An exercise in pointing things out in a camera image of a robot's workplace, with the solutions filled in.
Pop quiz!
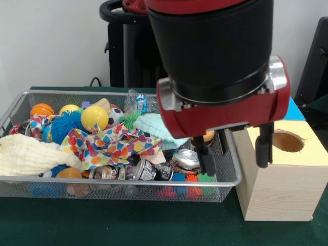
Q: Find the blue spiky ball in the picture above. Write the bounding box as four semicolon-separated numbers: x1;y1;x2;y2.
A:
50;111;85;145

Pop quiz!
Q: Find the large yellow ball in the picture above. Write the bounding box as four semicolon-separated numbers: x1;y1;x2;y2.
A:
81;106;109;132

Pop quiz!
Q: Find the mint green cloth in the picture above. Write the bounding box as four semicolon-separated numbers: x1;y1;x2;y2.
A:
134;113;190;150

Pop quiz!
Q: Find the cream yellow cloth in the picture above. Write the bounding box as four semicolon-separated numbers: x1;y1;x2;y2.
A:
0;134;83;177

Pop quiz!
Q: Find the crushed clear plastic bottle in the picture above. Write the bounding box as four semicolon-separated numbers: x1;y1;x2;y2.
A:
124;90;160;114

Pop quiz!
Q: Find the shallow clear mesh bin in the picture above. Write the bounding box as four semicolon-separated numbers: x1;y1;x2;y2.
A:
0;90;243;203

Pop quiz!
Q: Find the crushed silver can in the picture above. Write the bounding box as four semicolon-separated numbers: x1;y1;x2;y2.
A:
172;149;202;170

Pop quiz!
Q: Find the dark green table cloth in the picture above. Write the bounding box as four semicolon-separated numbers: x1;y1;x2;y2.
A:
0;86;328;246

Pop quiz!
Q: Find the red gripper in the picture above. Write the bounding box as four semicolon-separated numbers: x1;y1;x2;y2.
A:
158;55;291;176

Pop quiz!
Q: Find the black stand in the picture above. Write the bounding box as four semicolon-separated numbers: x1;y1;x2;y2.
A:
295;17;328;111

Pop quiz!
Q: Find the colourful polka dot cloth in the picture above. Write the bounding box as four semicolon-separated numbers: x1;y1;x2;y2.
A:
60;123;163;171

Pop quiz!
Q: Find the toy hamburger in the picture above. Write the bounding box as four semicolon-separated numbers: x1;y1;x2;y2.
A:
202;130;216;145

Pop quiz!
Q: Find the orange toy basketball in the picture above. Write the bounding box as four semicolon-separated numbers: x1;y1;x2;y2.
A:
30;103;55;117

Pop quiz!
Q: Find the wooden box with three holes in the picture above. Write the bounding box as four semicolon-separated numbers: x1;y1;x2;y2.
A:
233;97;328;222

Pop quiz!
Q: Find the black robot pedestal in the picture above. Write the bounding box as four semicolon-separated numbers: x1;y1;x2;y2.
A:
99;0;157;89

